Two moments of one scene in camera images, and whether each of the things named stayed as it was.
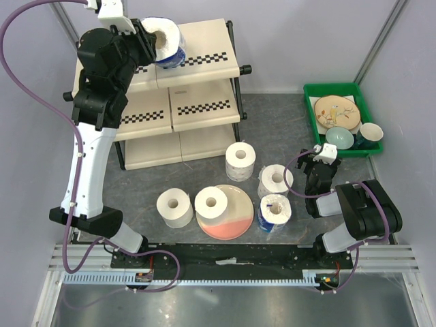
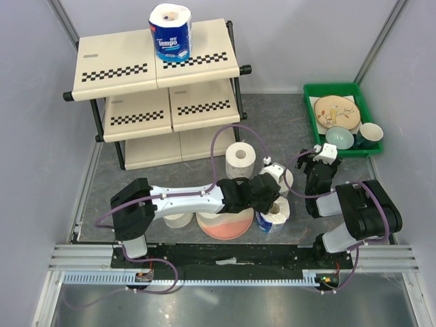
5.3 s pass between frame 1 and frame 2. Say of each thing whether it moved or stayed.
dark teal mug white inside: stayed
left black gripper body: moved
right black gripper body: stayed
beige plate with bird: stayed
